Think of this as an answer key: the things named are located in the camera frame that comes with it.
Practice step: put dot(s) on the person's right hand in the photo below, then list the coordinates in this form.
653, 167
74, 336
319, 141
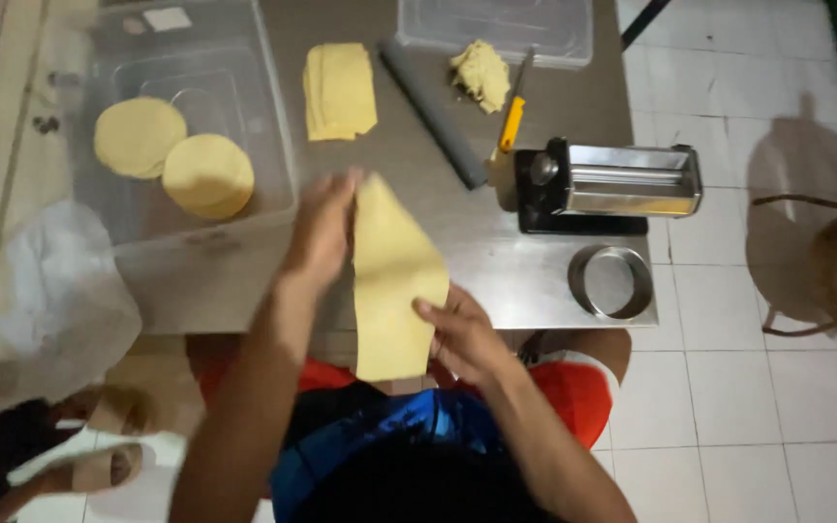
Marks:
466, 338

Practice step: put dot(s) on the person's left hand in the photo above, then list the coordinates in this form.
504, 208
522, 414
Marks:
324, 229

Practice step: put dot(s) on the person's left fingers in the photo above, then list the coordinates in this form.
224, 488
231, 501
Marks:
338, 192

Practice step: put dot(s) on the person's right fingers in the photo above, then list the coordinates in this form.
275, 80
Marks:
433, 311

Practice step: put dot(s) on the long yellow dough sheet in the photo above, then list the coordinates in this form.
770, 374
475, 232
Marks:
389, 269

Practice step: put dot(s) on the stack of rectangular dough sheets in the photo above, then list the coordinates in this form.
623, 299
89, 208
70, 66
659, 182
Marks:
340, 91

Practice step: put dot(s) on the grey rolling pin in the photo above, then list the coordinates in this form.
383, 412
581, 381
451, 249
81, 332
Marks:
433, 112

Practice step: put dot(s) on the round yellow dough disc stack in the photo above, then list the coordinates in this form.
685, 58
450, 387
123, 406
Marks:
139, 136
209, 176

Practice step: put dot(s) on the person's blue shirt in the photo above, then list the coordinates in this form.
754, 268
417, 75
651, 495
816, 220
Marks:
389, 436

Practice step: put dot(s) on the red plastic stool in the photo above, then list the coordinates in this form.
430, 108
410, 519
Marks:
578, 396

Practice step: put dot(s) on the yellow dough scrap lump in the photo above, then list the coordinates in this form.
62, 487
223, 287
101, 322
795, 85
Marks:
480, 72

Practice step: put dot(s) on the large clear plastic tub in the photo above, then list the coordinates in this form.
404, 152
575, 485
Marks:
193, 58

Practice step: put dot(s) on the steel pasta roller machine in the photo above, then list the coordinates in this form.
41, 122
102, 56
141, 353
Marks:
607, 181

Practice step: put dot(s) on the shallow clear plastic container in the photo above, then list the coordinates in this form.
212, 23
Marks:
498, 29

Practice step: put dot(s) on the white paper piece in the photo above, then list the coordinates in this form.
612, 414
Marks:
167, 19

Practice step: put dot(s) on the white plastic bag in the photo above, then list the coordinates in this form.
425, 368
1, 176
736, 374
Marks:
55, 290

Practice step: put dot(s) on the brown wicker chair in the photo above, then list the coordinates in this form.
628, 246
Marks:
836, 269

